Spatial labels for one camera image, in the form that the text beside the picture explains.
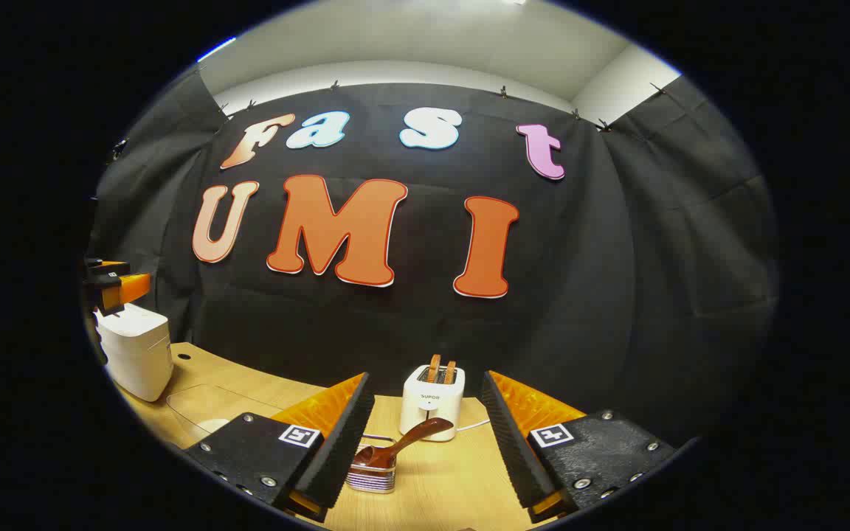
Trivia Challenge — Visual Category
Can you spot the black backdrop cloth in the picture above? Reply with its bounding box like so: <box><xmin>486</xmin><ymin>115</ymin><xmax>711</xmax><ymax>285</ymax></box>
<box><xmin>89</xmin><ymin>65</ymin><xmax>778</xmax><ymax>443</ymax></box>

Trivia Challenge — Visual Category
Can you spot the metal wire chopstick holder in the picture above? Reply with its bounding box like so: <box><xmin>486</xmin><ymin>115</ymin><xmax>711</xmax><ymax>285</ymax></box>
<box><xmin>346</xmin><ymin>435</ymin><xmax>398</xmax><ymax>493</ymax></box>

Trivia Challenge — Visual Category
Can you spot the white rice cooker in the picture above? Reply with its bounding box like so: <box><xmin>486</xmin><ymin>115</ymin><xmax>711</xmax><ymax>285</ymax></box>
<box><xmin>94</xmin><ymin>302</ymin><xmax>173</xmax><ymax>403</ymax></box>

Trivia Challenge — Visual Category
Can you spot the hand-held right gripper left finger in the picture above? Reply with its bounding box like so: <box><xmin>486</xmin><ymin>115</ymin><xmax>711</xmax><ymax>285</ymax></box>
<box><xmin>185</xmin><ymin>371</ymin><xmax>376</xmax><ymax>523</ymax></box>

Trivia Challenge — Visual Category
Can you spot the white toaster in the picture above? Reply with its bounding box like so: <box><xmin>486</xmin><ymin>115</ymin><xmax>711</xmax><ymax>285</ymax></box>
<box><xmin>399</xmin><ymin>364</ymin><xmax>466</xmax><ymax>442</ymax></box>

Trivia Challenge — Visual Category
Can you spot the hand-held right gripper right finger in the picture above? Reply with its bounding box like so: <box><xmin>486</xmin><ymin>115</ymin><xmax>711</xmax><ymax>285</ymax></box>
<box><xmin>480</xmin><ymin>370</ymin><xmax>680</xmax><ymax>524</ymax></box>

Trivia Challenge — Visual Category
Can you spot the brown wooden spoon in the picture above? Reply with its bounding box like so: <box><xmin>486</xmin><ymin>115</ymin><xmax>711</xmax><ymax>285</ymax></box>
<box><xmin>351</xmin><ymin>417</ymin><xmax>454</xmax><ymax>471</ymax></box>

